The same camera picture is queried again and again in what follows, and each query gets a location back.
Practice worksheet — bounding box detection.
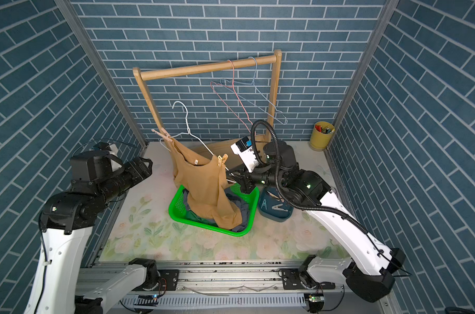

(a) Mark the beige clothespin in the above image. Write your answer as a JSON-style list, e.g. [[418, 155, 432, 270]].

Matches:
[[272, 204, 290, 212], [151, 128, 173, 142]]

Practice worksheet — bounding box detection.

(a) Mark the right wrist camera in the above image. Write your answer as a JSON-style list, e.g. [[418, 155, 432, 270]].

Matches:
[[230, 136, 260, 173]]

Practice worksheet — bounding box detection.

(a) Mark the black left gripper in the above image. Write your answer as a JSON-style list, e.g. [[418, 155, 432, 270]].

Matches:
[[98, 154, 154, 203]]

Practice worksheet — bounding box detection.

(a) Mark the white wire hanger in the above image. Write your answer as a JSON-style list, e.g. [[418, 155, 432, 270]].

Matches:
[[164, 101, 214, 174]]

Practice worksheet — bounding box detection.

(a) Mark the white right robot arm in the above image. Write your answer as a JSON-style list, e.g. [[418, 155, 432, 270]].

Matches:
[[228, 137, 406, 303]]

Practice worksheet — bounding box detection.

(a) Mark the dark teal plastic tray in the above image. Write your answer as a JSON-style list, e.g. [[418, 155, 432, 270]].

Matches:
[[258, 187, 294, 222]]

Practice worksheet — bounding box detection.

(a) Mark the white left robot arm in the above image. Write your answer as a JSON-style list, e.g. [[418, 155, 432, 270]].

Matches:
[[25, 150, 160, 313]]

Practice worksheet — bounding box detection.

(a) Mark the yellow pen cup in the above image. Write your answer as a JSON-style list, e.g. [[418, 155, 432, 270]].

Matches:
[[309, 121, 335, 151]]

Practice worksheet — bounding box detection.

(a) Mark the tan clothespin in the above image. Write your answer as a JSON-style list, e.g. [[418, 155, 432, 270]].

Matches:
[[217, 154, 228, 170]]

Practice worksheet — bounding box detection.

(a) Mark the dark grey tank top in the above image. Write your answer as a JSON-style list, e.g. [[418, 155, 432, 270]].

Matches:
[[182, 188, 250, 232]]

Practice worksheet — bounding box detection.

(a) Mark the pink wire hanger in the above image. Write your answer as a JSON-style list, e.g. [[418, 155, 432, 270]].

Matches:
[[209, 59, 254, 134]]

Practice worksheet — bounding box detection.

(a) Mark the wooden clothes rack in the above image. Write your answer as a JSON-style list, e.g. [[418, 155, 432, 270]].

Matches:
[[132, 49, 288, 157]]

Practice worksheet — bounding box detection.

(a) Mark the teal clothespin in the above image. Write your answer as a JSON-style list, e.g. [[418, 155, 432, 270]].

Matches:
[[260, 199, 268, 211]]

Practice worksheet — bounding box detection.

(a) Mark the green plastic basket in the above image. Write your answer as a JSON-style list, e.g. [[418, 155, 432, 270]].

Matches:
[[168, 183, 260, 237]]

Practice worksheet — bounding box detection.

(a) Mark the green tank top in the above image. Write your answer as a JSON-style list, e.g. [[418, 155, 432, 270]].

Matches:
[[185, 211, 218, 227]]

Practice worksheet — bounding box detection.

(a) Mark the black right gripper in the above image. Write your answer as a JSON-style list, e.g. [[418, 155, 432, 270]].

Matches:
[[227, 161, 286, 194]]

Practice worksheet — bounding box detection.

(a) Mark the tan tank top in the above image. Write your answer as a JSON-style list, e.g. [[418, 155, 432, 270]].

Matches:
[[165, 139, 242, 230]]

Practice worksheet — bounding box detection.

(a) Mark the light blue wire hanger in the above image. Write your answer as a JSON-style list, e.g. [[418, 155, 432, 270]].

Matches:
[[219, 56, 289, 126]]

